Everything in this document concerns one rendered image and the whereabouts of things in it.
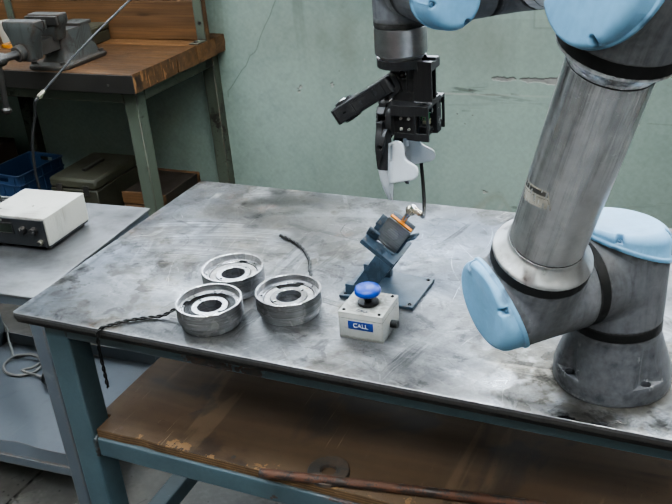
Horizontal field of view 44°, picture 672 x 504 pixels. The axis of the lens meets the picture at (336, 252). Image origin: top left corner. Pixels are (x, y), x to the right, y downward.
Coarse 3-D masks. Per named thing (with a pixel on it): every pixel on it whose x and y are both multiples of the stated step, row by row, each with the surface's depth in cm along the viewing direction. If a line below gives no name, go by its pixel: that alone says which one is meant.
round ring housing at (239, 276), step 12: (204, 264) 142; (216, 264) 144; (252, 264) 143; (204, 276) 138; (216, 276) 140; (228, 276) 143; (240, 276) 143; (252, 276) 137; (264, 276) 141; (240, 288) 136; (252, 288) 138
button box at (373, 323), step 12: (348, 300) 127; (360, 300) 125; (372, 300) 125; (384, 300) 126; (396, 300) 126; (348, 312) 123; (360, 312) 123; (372, 312) 123; (384, 312) 123; (396, 312) 127; (348, 324) 124; (360, 324) 123; (372, 324) 122; (384, 324) 123; (396, 324) 125; (348, 336) 125; (360, 336) 124; (372, 336) 123; (384, 336) 123
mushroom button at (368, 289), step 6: (366, 282) 125; (372, 282) 125; (354, 288) 125; (360, 288) 124; (366, 288) 123; (372, 288) 123; (378, 288) 124; (360, 294) 123; (366, 294) 123; (372, 294) 123; (378, 294) 123; (366, 300) 125
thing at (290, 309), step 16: (256, 288) 133; (272, 288) 135; (288, 288) 134; (320, 288) 131; (256, 304) 131; (272, 304) 128; (288, 304) 130; (304, 304) 128; (320, 304) 131; (272, 320) 130; (288, 320) 128; (304, 320) 130
